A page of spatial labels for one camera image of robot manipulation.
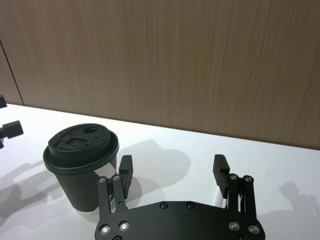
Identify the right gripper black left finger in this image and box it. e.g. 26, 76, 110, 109
97, 155, 134, 217

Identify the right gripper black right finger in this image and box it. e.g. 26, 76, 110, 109
212, 154, 258, 218

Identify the black paper cup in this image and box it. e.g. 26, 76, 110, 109
53, 156, 119, 214

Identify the black plastic cup lid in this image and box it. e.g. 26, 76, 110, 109
42, 122, 120, 174

